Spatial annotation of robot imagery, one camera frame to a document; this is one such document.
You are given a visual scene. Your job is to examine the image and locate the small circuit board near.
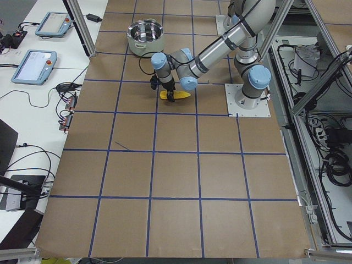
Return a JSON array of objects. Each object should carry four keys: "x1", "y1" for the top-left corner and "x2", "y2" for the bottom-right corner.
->
[{"x1": 58, "y1": 114, "x2": 73, "y2": 132}]

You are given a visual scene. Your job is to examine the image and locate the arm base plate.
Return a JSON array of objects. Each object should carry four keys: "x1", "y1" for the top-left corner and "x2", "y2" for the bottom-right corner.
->
[
  {"x1": 225, "y1": 84, "x2": 271, "y2": 118},
  {"x1": 216, "y1": 14, "x2": 241, "y2": 36}
]

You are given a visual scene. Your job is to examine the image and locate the pale green cooking pot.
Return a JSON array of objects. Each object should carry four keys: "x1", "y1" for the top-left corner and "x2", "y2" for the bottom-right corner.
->
[{"x1": 126, "y1": 19, "x2": 165, "y2": 57}]

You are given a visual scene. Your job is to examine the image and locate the black camera stand base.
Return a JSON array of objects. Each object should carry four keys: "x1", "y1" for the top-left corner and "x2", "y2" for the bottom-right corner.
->
[{"x1": 1, "y1": 175, "x2": 46, "y2": 211}]

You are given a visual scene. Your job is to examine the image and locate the black laptop corner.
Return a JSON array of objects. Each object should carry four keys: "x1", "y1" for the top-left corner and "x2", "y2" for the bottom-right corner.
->
[{"x1": 0, "y1": 120, "x2": 18, "y2": 176}]

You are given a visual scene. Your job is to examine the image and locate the small circuit board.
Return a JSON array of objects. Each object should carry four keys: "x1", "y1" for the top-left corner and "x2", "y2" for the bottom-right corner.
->
[
  {"x1": 65, "y1": 96, "x2": 78, "y2": 110},
  {"x1": 58, "y1": 114, "x2": 73, "y2": 132}
]

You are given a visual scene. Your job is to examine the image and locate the aluminium frame post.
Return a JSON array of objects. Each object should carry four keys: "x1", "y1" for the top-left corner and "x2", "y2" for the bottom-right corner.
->
[{"x1": 62, "y1": 0, "x2": 96, "y2": 58}]

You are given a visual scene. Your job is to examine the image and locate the brown paper table mat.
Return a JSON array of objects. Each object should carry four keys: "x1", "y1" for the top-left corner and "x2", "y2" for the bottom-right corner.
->
[{"x1": 36, "y1": 1, "x2": 310, "y2": 259}]

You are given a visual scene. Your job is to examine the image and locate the black power adapter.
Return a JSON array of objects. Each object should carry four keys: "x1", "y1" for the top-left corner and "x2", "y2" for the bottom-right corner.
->
[{"x1": 86, "y1": 13, "x2": 102, "y2": 23}]

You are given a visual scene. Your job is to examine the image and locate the white paper bag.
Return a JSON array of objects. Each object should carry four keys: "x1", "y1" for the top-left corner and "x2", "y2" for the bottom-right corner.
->
[{"x1": 293, "y1": 45, "x2": 320, "y2": 77}]

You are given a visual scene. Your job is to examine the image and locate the black cable bundle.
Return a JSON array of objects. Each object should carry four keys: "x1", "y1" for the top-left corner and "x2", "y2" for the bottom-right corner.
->
[{"x1": 316, "y1": 148, "x2": 352, "y2": 188}]

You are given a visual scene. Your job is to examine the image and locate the blue teach pendant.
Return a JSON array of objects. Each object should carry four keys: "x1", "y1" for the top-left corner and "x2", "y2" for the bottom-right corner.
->
[
  {"x1": 11, "y1": 49, "x2": 57, "y2": 85},
  {"x1": 35, "y1": 12, "x2": 72, "y2": 37}
]

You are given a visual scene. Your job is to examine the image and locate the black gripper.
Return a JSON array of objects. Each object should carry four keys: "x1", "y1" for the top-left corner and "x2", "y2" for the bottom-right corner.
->
[{"x1": 150, "y1": 76, "x2": 175, "y2": 102}]

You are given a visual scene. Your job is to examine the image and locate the near blue teach pendant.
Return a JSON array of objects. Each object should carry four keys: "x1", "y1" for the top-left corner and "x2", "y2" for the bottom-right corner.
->
[{"x1": 11, "y1": 49, "x2": 57, "y2": 85}]

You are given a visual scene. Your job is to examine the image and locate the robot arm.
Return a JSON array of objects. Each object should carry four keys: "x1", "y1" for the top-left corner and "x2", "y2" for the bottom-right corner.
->
[
  {"x1": 223, "y1": 14, "x2": 239, "y2": 31},
  {"x1": 150, "y1": 0, "x2": 276, "y2": 109}
]

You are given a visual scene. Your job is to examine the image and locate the small circuit board far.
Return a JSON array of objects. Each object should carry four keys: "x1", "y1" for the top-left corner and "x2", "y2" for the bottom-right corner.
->
[{"x1": 65, "y1": 96, "x2": 78, "y2": 110}]

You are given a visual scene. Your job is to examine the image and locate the far blue teach pendant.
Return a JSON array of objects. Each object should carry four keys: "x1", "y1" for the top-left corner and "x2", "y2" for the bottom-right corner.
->
[{"x1": 35, "y1": 12, "x2": 72, "y2": 37}]

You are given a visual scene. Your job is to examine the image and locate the yellow corn cob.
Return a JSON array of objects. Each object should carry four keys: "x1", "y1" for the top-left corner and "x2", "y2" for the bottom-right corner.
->
[{"x1": 159, "y1": 90, "x2": 191, "y2": 100}]

